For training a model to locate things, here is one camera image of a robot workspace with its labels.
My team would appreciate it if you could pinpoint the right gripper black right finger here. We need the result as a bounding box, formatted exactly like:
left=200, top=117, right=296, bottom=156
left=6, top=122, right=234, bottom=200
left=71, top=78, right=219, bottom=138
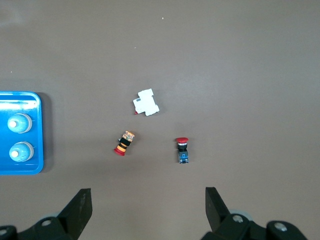
left=199, top=186, right=308, bottom=240

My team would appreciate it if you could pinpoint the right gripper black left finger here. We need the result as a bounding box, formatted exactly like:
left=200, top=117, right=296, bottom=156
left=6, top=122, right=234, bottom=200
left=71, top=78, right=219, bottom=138
left=0, top=187, right=93, bottom=240

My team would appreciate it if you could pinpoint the red mushroom button blue base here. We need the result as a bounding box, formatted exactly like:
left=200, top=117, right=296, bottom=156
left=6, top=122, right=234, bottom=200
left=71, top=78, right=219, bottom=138
left=174, top=136, right=190, bottom=165

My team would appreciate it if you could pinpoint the blue plastic tray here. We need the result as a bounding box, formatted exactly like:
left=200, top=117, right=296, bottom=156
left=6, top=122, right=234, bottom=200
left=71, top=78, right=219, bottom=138
left=0, top=91, right=45, bottom=176

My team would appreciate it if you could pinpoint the white circuit breaker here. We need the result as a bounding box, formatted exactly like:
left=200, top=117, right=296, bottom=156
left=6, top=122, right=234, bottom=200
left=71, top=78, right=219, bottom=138
left=132, top=88, right=161, bottom=117

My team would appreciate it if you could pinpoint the orange black red-capped switch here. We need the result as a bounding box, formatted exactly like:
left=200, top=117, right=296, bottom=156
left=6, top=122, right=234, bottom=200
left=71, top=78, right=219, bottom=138
left=113, top=130, right=136, bottom=157

